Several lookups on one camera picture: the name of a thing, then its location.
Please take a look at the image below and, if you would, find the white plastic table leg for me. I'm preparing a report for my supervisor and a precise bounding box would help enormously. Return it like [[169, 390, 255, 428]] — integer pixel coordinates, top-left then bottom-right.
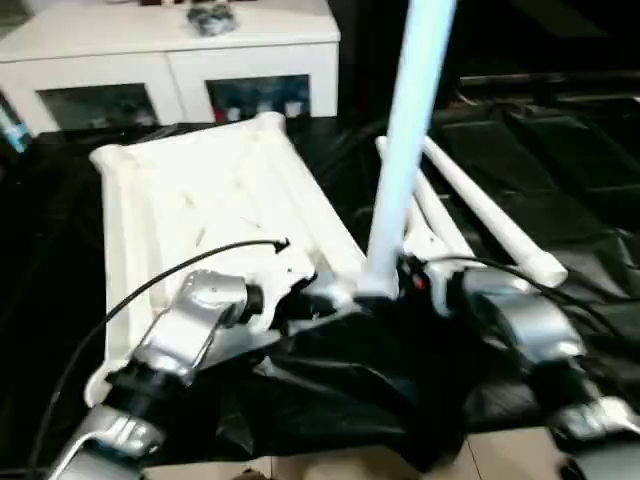
[[374, 135, 431, 241], [423, 135, 570, 289], [367, 0, 459, 296], [412, 172, 475, 259]]

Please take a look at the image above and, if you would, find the white plastic table top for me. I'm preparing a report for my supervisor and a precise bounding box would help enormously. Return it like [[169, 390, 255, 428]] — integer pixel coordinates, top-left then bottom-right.
[[82, 112, 401, 409]]

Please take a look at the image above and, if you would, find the black glossy mat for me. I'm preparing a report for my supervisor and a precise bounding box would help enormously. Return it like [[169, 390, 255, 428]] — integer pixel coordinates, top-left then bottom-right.
[[0, 107, 640, 476]]

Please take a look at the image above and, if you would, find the long black bar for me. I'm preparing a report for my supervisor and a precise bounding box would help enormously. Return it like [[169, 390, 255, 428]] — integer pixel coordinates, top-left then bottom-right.
[[459, 72, 640, 88]]

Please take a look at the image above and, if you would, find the bag of black parts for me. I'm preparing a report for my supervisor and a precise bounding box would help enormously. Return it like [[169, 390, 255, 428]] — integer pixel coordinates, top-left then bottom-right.
[[187, 3, 236, 37]]

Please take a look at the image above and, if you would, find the white sideboard cabinet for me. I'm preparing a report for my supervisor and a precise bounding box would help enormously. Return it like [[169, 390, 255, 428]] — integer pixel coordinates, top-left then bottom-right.
[[0, 0, 342, 136]]

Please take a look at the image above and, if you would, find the white pole with blue ribbon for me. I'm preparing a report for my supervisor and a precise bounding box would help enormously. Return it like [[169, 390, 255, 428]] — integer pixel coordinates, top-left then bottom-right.
[[0, 94, 31, 152]]

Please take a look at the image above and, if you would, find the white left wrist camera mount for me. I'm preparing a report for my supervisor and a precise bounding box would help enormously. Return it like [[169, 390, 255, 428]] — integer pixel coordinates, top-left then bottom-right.
[[258, 269, 321, 334]]

